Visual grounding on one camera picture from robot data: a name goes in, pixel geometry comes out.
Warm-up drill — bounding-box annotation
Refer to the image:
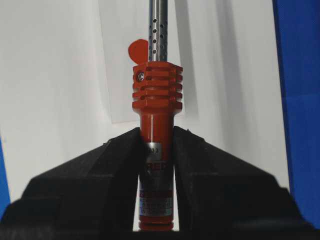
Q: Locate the blue table cloth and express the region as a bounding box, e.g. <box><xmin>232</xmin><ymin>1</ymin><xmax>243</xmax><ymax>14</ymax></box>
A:
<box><xmin>0</xmin><ymin>0</ymin><xmax>320</xmax><ymax>228</ymax></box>

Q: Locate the right red dot mark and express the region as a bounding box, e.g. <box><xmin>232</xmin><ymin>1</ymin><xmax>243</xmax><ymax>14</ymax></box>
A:
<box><xmin>128</xmin><ymin>39</ymin><xmax>149</xmax><ymax>65</ymax></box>

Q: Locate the large white base board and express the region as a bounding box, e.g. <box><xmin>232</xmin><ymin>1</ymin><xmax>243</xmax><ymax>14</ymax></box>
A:
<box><xmin>0</xmin><ymin>0</ymin><xmax>293</xmax><ymax>232</ymax></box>

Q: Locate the small white raised plate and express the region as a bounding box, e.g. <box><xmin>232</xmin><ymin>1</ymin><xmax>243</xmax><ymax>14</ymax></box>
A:
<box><xmin>98</xmin><ymin>0</ymin><xmax>217</xmax><ymax>124</ymax></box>

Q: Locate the orange handled soldering iron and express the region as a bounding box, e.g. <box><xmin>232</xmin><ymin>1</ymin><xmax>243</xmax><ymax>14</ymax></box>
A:
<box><xmin>132</xmin><ymin>0</ymin><xmax>183</xmax><ymax>231</ymax></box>

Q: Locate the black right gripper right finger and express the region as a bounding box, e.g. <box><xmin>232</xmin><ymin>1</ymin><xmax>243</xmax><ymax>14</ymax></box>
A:
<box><xmin>172</xmin><ymin>127</ymin><xmax>320</xmax><ymax>240</ymax></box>

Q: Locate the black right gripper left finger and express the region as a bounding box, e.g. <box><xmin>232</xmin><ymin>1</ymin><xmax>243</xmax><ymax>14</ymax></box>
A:
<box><xmin>0</xmin><ymin>128</ymin><xmax>144</xmax><ymax>240</ymax></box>

